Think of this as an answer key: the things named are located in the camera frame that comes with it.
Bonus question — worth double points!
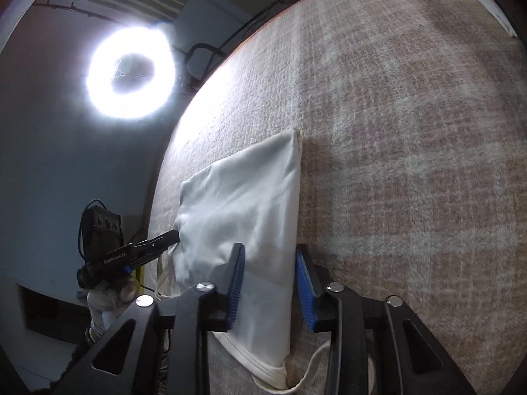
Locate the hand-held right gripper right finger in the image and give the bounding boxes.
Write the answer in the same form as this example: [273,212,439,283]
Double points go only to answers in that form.
[295,243,479,395]

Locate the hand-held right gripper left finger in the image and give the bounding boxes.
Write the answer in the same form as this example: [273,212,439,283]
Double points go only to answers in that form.
[62,242,247,395]

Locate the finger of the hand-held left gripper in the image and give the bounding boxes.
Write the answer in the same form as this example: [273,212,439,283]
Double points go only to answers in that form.
[123,231,181,276]

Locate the white camisole top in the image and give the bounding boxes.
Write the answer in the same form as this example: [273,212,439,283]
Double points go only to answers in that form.
[153,128,330,392]

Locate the person's left hand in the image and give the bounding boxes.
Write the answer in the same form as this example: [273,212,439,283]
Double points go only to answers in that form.
[87,275,140,332]

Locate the phone holder clamp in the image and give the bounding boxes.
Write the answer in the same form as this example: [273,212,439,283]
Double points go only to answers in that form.
[112,60,132,83]

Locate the checked beige blanket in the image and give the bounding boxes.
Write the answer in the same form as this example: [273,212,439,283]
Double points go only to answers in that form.
[146,0,527,395]

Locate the dark wall vent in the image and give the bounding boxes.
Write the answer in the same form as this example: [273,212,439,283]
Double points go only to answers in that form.
[16,282,93,344]

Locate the round ring light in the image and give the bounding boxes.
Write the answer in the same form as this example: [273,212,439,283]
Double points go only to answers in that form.
[85,25,178,121]

